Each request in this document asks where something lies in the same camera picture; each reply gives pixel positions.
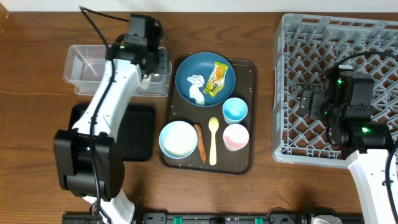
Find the dark blue plate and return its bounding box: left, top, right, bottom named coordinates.
left=175, top=52, right=236, bottom=107

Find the white tissue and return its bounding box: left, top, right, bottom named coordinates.
left=187, top=74, right=205, bottom=105

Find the green pandan snack wrapper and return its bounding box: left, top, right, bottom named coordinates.
left=204, top=62, right=229, bottom=98

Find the light blue cup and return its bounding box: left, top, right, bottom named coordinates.
left=222, top=98, right=248, bottom=125

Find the white pink cup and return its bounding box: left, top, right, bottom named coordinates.
left=223, top=124, right=249, bottom=151

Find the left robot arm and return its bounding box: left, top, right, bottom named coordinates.
left=53, top=14, right=169, bottom=223

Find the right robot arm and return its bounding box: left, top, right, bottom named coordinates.
left=298, top=68, right=397, bottom=223

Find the grey dishwasher rack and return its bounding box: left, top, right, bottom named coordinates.
left=272, top=14, right=397, bottom=169

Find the clear plastic bin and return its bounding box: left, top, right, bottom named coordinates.
left=63, top=45, right=172, bottom=97

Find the orange carrot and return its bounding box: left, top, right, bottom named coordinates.
left=194, top=124, right=206, bottom=164

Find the black plastic bin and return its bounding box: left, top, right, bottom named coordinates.
left=53, top=105, right=155, bottom=175

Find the light blue rice bowl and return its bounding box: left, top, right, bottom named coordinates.
left=159, top=121, right=198, bottom=159

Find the pale yellow spoon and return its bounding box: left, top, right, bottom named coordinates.
left=208, top=117, right=219, bottom=166

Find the dark brown serving tray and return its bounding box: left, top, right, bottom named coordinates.
left=159, top=52, right=258, bottom=175

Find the left black cable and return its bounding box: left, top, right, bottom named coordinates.
left=78, top=6, right=130, bottom=224

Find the black cable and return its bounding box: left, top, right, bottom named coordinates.
left=78, top=6, right=130, bottom=224
left=323, top=51, right=398, bottom=224

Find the right black cable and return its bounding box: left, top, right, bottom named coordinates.
left=323, top=51, right=398, bottom=224

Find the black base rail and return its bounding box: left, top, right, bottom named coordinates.
left=62, top=213, right=364, bottom=224

